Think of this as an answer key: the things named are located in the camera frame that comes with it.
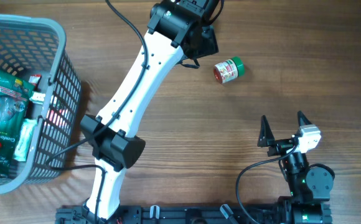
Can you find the black mounting rail base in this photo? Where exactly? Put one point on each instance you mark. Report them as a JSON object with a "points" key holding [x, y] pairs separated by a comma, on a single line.
{"points": [[263, 213]]}

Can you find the grey plastic shopping basket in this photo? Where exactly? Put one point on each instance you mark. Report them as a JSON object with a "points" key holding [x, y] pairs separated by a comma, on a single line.
{"points": [[31, 45]]}

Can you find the green lid spice jar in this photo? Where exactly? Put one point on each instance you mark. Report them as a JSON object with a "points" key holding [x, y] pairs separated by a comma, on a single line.
{"points": [[229, 70]]}

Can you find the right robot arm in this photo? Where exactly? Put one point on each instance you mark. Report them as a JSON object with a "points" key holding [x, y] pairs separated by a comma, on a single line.
{"points": [[310, 185]]}

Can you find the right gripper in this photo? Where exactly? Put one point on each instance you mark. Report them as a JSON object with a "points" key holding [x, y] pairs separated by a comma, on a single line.
{"points": [[266, 139]]}

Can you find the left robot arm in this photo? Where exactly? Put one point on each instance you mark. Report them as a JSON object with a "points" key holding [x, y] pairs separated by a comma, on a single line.
{"points": [[177, 31]]}

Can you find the mint green wipes pack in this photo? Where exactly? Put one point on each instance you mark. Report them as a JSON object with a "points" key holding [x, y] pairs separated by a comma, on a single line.
{"points": [[23, 144]]}

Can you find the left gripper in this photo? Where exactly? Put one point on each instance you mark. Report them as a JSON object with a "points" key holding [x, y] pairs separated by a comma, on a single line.
{"points": [[213, 46]]}

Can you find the red stick sachet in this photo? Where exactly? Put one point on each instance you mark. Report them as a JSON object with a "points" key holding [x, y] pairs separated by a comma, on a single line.
{"points": [[35, 79]]}

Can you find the red white small carton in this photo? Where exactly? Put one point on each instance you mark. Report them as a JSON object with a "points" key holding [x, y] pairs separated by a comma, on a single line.
{"points": [[57, 116]]}

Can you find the green 3M gloves package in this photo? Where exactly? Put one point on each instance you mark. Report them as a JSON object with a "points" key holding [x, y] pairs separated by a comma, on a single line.
{"points": [[15, 94]]}

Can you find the small green white box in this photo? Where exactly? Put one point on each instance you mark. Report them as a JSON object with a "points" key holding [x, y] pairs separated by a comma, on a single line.
{"points": [[37, 98]]}

